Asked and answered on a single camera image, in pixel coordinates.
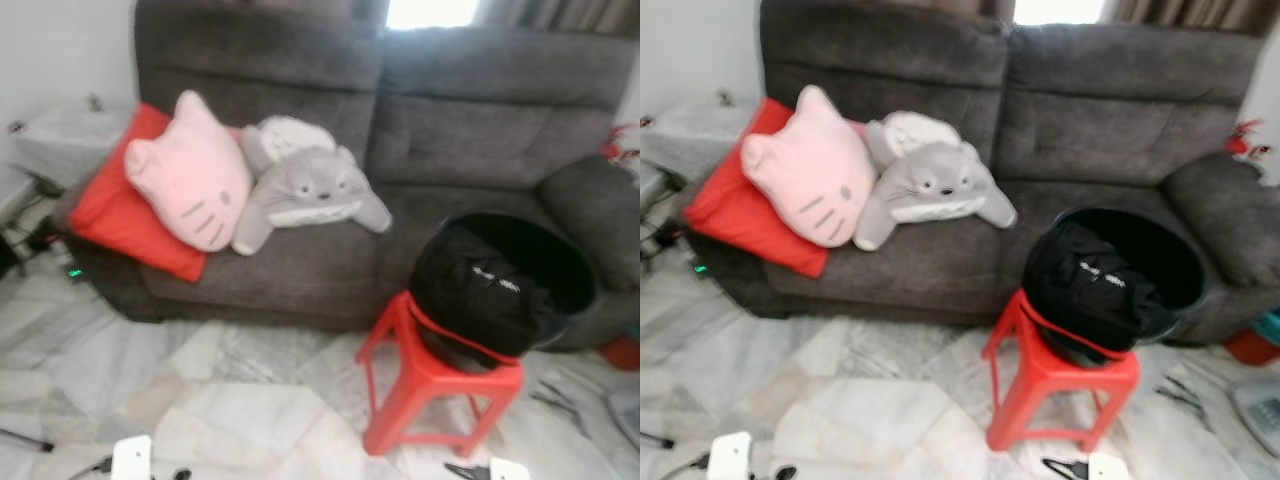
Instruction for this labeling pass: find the black red-trimmed garment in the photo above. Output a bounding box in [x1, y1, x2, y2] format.
[409, 224, 563, 368]
[1022, 220, 1171, 363]

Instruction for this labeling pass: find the white floor device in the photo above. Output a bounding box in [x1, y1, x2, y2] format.
[608, 385, 641, 448]
[1228, 375, 1280, 456]

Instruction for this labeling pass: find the red low container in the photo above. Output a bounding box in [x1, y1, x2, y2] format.
[600, 338, 641, 371]
[1225, 330, 1280, 366]

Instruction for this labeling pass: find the red cushion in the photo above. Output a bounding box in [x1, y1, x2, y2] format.
[683, 97, 833, 279]
[68, 102, 213, 284]

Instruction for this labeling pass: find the red plastic stool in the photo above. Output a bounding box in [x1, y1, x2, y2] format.
[356, 290, 527, 459]
[982, 288, 1142, 454]

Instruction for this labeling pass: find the black round basket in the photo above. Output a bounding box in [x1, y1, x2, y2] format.
[408, 207, 604, 374]
[1020, 205, 1213, 369]

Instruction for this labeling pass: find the pink cat face cushion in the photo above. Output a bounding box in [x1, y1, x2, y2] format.
[124, 90, 254, 253]
[740, 84, 879, 249]

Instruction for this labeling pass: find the grey white plush toy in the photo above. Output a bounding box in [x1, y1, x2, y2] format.
[232, 115, 394, 257]
[853, 110, 1019, 252]

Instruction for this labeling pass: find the side table with grey cloth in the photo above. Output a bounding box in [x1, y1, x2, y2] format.
[640, 95, 766, 186]
[12, 98, 136, 193]

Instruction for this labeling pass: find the grey fabric sofa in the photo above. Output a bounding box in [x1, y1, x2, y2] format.
[50, 0, 641, 353]
[685, 0, 1280, 346]

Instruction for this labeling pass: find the brown curtain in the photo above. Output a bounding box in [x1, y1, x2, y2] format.
[1100, 0, 1280, 36]
[470, 0, 641, 39]

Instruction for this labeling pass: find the bright window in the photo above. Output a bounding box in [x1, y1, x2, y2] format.
[385, 0, 481, 31]
[1013, 0, 1109, 26]

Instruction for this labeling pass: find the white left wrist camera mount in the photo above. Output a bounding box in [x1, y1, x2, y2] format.
[111, 434, 154, 480]
[707, 431, 754, 480]

